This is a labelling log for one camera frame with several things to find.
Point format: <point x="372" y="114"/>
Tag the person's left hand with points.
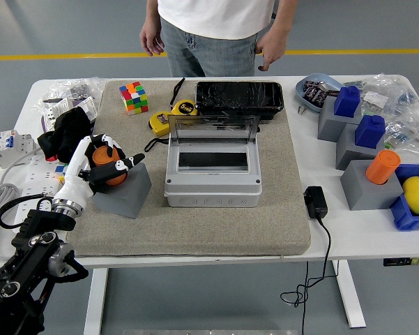
<point x="273" y="49"/>

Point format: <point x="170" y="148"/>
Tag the person's right hand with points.
<point x="152" y="40"/>

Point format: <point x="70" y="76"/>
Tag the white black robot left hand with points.
<point x="75" y="181"/>

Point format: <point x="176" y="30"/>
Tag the orange cylinder battery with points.
<point x="383" y="167"/>
<point x="101" y="157"/>

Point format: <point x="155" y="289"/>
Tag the grey block with round hole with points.
<point x="125" y="199"/>
<point x="369" y="195"/>

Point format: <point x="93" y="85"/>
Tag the smoked transparent box lid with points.
<point x="212" y="122"/>

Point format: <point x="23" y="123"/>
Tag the person's right forearm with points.
<point x="151" y="14"/>

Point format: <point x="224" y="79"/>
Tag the person's left forearm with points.
<point x="282" y="17"/>

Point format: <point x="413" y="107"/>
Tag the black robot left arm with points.
<point x="31" y="251"/>

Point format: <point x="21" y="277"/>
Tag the light grey electrical box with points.
<point x="212" y="195"/>

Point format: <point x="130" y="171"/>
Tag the stickerless colourful puzzle cube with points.
<point x="61" y="170"/>

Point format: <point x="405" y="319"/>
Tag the white power strip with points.
<point x="38" y="178"/>

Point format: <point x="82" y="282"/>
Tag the black cloth glove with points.
<point x="66" y="136"/>

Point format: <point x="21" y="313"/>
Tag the blue-grey shallow bowl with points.
<point x="301" y="90"/>

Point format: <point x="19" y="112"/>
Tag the dark purple packet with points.
<point x="320" y="97"/>
<point x="311" y="90"/>

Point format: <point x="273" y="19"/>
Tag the black plastic tray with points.
<point x="240" y="96"/>

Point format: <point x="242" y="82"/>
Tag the person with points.
<point x="209" y="21"/>

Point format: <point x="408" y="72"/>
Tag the white-edged colourful puzzle cube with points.
<point x="134" y="97"/>

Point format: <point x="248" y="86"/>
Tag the black table control panel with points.
<point x="395" y="262"/>

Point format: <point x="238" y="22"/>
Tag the small metal clip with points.
<point x="302" y="110"/>

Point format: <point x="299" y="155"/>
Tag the brown silver packet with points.
<point x="329" y="89"/>

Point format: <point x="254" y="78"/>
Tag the yellow tape measure 5m label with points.
<point x="184" y="107"/>

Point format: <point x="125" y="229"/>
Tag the white breaker on purple card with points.
<point x="80" y="106"/>

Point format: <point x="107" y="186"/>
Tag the white blue circuit breaker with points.
<point x="7" y="146"/>

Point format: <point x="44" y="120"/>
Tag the white table leg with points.
<point x="350" y="296"/>
<point x="96" y="300"/>

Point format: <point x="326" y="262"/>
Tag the yellow tape measure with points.
<point x="159" y="124"/>

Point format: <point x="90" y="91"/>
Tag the blue stepped block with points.
<point x="348" y="103"/>
<point x="369" y="134"/>

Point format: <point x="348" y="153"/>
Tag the clear bag of screws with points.
<point x="73" y="87"/>

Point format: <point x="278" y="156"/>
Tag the grey holder block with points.
<point x="333" y="127"/>
<point x="350" y="155"/>

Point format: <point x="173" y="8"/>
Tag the blue plastic bin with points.
<point x="408" y="220"/>

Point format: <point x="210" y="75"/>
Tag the clear bag of parts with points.
<point x="409" y="134"/>
<point x="387" y="90"/>

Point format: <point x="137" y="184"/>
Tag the yellow lemon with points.
<point x="418" y="193"/>

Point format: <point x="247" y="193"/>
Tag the grey-brown fabric mat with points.
<point x="195" y="230"/>

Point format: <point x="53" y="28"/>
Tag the black power adapter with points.
<point x="316" y="202"/>

